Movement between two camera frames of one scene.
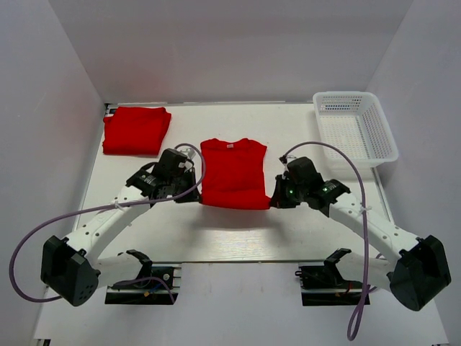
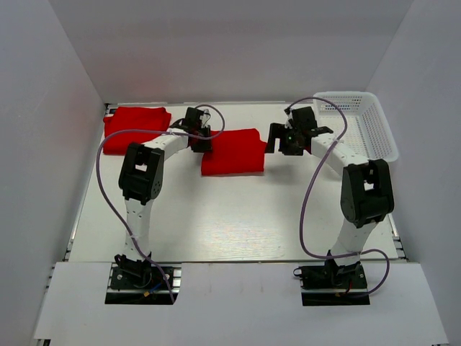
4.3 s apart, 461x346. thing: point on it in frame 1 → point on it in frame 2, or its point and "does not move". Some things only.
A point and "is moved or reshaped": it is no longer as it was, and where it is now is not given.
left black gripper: x=193 y=196 → x=207 y=147
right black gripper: x=279 y=200 → x=279 y=131
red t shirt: x=233 y=174 is moved or reshaped
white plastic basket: x=353 y=123 does not move
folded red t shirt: x=135 y=130 does not move
